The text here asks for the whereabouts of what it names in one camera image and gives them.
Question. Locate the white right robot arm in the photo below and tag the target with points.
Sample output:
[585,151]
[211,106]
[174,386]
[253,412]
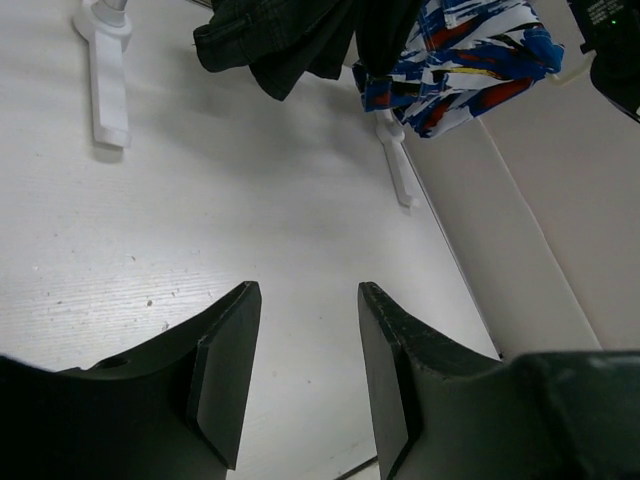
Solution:
[610,29]

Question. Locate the cream plastic hanger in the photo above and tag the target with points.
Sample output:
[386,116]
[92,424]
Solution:
[566,77]

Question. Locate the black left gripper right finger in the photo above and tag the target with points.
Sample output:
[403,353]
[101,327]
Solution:
[400,351]

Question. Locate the black trousers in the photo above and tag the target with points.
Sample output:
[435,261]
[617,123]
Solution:
[280,40]

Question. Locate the white metal clothes rack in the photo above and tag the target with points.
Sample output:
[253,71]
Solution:
[107,30]

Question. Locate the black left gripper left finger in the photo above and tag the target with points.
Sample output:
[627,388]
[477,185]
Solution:
[175,402]

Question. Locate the blue patterned garment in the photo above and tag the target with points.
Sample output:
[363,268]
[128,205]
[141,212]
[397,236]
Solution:
[460,60]

